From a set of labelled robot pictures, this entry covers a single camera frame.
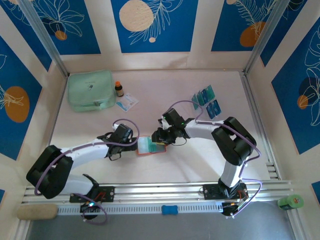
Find orange card holder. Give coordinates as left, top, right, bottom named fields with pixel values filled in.
left=136, top=136, right=167, bottom=157

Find teal blue packets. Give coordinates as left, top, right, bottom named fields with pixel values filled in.
left=191, top=84, right=223, bottom=121

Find white blue surgical gauze packet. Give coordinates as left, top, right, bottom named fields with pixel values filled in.
left=115, top=92, right=139, bottom=113

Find brown medicine bottle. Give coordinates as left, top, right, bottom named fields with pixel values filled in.
left=114, top=81, right=125, bottom=98

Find mint green medicine bag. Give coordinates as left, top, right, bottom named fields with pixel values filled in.
left=67, top=69, right=117, bottom=113

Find blue bone-shaped clip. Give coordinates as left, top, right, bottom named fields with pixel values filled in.
left=161, top=204, right=179, bottom=216

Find grey metal sheet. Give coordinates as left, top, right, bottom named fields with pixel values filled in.
left=24, top=214, right=296, bottom=240

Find beige foam block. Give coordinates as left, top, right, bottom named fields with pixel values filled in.
left=16, top=203, right=59, bottom=221

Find green tape roll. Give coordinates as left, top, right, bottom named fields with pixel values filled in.
left=277, top=194, right=305, bottom=210

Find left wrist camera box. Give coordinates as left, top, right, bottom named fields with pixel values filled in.
left=111, top=123, right=133, bottom=140

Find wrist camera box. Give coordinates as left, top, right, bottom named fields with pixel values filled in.
left=161, top=108, right=186, bottom=128
left=111, top=123, right=133, bottom=140

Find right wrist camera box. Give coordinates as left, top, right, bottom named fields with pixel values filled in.
left=161, top=108, right=186, bottom=128

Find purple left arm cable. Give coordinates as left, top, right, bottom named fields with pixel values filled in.
left=34, top=118, right=140, bottom=196

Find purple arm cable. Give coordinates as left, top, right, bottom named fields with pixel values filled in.
left=34, top=118, right=140, bottom=196
left=166, top=100, right=263, bottom=217

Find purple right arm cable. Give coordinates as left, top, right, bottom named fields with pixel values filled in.
left=166, top=100, right=263, bottom=217

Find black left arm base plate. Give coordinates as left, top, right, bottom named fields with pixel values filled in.
left=69, top=186, right=116, bottom=203

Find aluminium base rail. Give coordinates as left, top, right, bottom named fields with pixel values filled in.
left=21, top=179, right=295, bottom=205

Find white slotted cable duct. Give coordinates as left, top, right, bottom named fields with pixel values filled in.
left=57, top=201, right=223, bottom=216

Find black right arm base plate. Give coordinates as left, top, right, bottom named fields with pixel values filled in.
left=202, top=183, right=248, bottom=201

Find purple cable loop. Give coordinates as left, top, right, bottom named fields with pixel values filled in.
left=81, top=199, right=109, bottom=226

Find aluminium side rail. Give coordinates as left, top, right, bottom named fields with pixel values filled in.
left=240, top=71, right=280, bottom=181

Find blue floral wall panel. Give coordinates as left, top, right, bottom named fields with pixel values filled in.
left=111, top=0, right=200, bottom=54
left=271, top=18, right=320, bottom=155
left=0, top=36, right=43, bottom=161
left=211, top=0, right=275, bottom=53
left=32, top=0, right=102, bottom=56

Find aluminium frame post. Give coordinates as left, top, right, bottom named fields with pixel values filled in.
left=242, top=0, right=286, bottom=76
left=17, top=0, right=70, bottom=78

